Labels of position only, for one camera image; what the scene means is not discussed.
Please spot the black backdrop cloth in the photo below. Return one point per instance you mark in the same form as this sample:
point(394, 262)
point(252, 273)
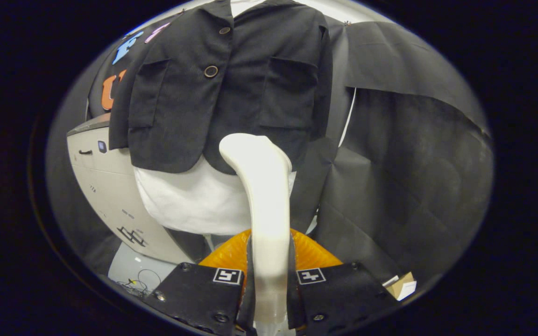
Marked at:
point(414, 177)

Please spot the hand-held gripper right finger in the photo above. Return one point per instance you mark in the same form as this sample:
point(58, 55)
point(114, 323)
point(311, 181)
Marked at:
point(293, 298)

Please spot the grey cabinet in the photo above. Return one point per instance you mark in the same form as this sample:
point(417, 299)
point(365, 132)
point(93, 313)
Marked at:
point(105, 186)

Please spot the black blazer jacket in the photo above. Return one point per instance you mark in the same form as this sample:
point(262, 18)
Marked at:
point(250, 93)

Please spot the white garment steamer head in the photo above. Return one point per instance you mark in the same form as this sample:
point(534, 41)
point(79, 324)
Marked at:
point(266, 210)

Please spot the cardboard box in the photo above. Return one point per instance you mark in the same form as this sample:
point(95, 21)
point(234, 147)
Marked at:
point(402, 284)

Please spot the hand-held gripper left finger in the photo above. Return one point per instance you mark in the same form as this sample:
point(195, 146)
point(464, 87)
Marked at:
point(251, 298)

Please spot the white dress form mannequin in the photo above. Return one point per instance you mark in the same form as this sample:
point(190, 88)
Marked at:
point(194, 200)

